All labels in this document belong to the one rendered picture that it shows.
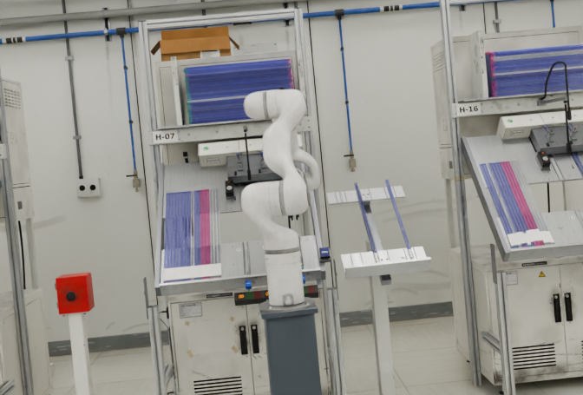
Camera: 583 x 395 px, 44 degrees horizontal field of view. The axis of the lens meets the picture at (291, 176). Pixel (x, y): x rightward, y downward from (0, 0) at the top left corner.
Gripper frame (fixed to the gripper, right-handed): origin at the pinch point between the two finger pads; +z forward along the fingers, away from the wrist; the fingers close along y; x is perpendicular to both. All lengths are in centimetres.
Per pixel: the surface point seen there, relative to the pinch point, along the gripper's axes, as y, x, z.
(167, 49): 55, -103, -3
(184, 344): 54, 38, 40
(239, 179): 22.6, -22.8, 1.9
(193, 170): 44, -34, 8
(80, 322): 95, 33, 15
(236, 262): 26.4, 21.4, -2.1
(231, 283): 29.1, 31.0, -2.7
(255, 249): 18.1, 15.6, -1.1
